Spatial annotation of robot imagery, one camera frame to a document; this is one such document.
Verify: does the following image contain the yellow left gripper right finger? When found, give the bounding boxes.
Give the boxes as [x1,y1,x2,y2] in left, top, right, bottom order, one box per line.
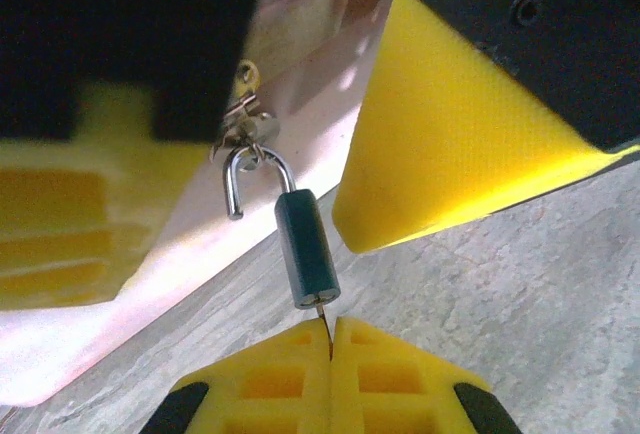
[329,316,524,434]

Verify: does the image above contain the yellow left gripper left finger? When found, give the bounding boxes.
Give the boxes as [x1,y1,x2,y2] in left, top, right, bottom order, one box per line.
[139,317,334,434]

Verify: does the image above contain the small metal key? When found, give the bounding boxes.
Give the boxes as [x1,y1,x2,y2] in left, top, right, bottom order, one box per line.
[314,303,334,361]

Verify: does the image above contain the pink floral box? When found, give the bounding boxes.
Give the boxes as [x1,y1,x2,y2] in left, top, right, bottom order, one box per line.
[0,0,414,408]

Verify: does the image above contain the dark padlock with silver shackle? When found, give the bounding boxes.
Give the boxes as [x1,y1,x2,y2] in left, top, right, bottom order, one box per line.
[222,146,342,311]

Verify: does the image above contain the brass box hasp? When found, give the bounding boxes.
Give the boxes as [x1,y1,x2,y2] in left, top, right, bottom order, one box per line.
[209,58,281,160]

